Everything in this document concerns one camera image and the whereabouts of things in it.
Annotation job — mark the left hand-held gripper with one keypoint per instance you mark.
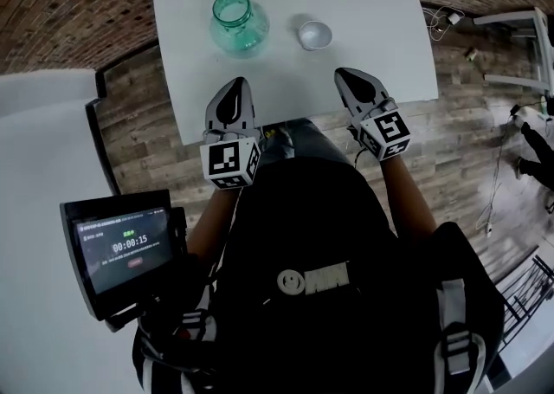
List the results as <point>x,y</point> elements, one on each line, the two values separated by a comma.
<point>223,158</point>

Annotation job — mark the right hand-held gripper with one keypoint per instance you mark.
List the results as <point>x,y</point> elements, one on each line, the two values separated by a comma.
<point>391,128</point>

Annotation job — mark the small metal bowl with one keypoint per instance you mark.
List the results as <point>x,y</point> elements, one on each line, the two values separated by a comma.
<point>315,35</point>

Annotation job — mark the green glass jar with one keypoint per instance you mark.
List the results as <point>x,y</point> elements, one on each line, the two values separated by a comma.
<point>240,30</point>

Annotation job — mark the person's right forearm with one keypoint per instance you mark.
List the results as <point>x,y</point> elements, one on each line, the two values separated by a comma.
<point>404,206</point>

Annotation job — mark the person's left forearm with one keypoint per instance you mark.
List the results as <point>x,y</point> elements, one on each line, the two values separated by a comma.
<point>212,219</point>

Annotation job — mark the person's left shoe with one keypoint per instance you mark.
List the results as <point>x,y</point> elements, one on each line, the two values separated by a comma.
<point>272,130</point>

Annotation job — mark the person's left leg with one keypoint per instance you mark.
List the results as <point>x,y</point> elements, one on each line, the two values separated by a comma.
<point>277,152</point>

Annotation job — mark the person's leg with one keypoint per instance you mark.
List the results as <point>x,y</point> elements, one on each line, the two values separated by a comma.
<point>316,141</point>
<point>277,152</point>

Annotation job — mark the person's right leg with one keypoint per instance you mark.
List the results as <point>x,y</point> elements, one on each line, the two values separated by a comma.
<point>316,141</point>

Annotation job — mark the white table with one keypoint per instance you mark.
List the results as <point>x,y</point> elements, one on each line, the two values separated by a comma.
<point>294,80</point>
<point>515,80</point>

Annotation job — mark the small brown floor object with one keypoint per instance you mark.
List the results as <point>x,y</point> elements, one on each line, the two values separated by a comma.
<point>471,53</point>

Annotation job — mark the white charger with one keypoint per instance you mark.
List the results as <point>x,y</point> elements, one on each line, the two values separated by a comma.
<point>453,17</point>

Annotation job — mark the person's black shirt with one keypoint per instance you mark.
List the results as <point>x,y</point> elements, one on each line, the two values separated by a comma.
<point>311,245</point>

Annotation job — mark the black tablet screen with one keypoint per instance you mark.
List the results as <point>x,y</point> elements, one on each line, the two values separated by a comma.
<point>121,249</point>

